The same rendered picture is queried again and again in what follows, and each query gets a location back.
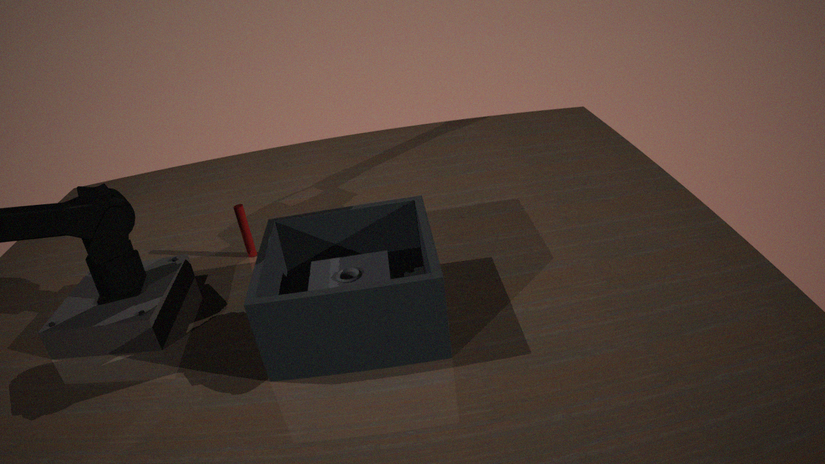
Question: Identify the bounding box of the red peg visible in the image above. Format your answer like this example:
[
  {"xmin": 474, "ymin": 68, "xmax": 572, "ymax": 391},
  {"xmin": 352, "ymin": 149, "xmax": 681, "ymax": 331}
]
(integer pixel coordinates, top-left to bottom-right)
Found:
[{"xmin": 234, "ymin": 204, "xmax": 257, "ymax": 257}]

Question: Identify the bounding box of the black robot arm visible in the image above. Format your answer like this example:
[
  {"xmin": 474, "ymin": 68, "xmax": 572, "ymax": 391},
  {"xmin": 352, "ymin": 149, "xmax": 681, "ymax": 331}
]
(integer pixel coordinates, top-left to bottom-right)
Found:
[{"xmin": 0, "ymin": 184, "xmax": 146, "ymax": 305}]

